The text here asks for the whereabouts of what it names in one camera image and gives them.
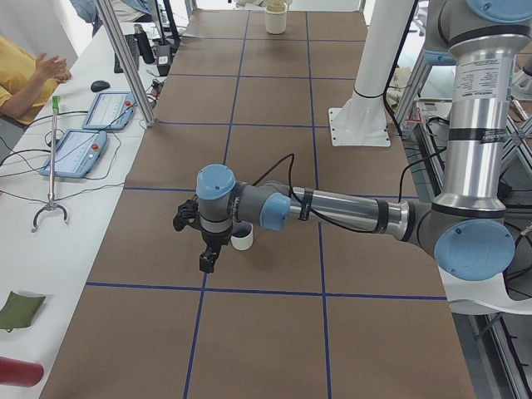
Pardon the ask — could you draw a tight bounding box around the red cylinder bottle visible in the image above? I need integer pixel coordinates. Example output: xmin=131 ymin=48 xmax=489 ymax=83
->
xmin=0 ymin=357 xmax=44 ymax=387

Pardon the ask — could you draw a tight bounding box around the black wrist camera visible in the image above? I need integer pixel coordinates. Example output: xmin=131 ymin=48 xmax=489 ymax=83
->
xmin=173 ymin=199 xmax=201 ymax=232

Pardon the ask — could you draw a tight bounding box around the person in yellow shirt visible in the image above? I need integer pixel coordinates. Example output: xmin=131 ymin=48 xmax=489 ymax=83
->
xmin=1 ymin=37 xmax=71 ymax=126

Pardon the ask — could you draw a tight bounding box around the black computer mouse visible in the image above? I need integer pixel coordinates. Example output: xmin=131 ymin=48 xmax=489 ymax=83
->
xmin=90 ymin=80 xmax=111 ymax=93

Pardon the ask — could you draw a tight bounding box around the white pedestal base column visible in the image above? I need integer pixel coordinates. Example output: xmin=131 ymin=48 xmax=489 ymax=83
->
xmin=328 ymin=0 xmax=416 ymax=147

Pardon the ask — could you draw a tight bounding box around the brown paper table mat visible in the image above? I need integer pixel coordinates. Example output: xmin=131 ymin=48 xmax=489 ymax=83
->
xmin=42 ymin=11 xmax=475 ymax=398

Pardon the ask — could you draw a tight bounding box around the aluminium extrusion post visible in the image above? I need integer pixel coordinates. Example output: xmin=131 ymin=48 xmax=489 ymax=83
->
xmin=95 ymin=0 xmax=156 ymax=127

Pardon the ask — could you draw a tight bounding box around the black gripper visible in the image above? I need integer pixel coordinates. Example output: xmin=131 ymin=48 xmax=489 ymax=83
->
xmin=199 ymin=227 xmax=232 ymax=273

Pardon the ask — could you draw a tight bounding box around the white HOME mug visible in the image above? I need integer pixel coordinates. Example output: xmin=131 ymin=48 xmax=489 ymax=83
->
xmin=230 ymin=221 xmax=254 ymax=251

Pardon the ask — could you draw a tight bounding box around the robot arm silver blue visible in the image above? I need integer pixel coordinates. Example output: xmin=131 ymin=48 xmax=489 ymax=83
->
xmin=192 ymin=1 xmax=531 ymax=281

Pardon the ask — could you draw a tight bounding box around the green cloth pouch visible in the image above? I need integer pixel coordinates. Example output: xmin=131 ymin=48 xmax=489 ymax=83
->
xmin=1 ymin=291 xmax=46 ymax=333

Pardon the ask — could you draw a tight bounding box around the teach pendant near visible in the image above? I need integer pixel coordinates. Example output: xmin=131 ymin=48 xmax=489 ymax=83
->
xmin=55 ymin=129 xmax=107 ymax=179

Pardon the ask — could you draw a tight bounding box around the teach pendant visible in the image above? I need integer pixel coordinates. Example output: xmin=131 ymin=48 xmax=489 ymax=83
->
xmin=55 ymin=129 xmax=107 ymax=179
xmin=82 ymin=91 xmax=136 ymax=131

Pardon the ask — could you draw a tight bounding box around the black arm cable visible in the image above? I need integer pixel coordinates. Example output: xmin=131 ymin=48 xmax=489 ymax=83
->
xmin=252 ymin=153 xmax=375 ymax=234

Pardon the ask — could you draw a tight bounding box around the metal grabber stick green tip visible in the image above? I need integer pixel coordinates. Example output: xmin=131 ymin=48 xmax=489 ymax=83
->
xmin=31 ymin=95 xmax=68 ymax=233

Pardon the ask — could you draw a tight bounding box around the teach pendant far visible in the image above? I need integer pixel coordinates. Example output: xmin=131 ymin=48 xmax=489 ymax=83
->
xmin=82 ymin=91 xmax=136 ymax=131

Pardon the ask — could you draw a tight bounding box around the cream swing-lid trash bin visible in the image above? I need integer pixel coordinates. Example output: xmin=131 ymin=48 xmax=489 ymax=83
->
xmin=264 ymin=1 xmax=288 ymax=35

